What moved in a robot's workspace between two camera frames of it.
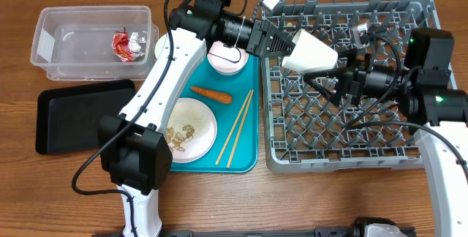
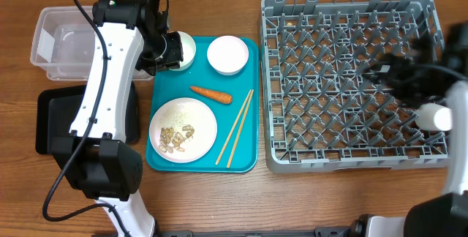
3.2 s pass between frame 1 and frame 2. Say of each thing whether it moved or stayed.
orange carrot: stayed
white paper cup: moved
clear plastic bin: stayed
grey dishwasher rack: stayed
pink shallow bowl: stayed
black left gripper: moved
